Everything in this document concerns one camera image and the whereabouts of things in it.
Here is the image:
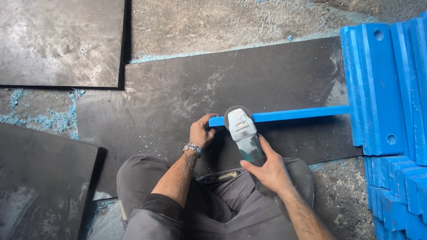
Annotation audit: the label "person's right hand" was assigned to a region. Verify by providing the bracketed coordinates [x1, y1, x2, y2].
[240, 134, 295, 196]

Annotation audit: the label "person's left hand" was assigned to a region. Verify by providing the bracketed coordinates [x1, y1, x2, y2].
[189, 113, 220, 149]

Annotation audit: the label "grey green angle grinder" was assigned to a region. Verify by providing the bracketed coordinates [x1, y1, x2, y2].
[224, 106, 267, 167]

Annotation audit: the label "long blue plastic bar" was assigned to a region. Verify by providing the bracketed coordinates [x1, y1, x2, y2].
[208, 105, 351, 128]

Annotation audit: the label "large black rubber mat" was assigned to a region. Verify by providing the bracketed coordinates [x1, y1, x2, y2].
[75, 36, 364, 202]

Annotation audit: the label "silver metal wristwatch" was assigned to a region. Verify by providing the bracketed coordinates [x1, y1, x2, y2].
[182, 143, 203, 158]

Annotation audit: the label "person's grey trousers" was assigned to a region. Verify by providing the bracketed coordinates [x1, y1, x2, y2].
[116, 154, 315, 240]

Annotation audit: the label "dusty black rubber sheet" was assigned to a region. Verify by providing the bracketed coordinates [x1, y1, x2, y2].
[0, 0, 131, 91]

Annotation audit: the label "thick black rubber slab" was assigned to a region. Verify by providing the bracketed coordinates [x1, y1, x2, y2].
[0, 122, 107, 240]

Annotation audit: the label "pile of blue plastic plates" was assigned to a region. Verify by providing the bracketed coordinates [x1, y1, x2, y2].
[340, 11, 427, 240]

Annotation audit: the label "tool with cream handle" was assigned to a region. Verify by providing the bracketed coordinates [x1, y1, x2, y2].
[203, 171, 241, 186]

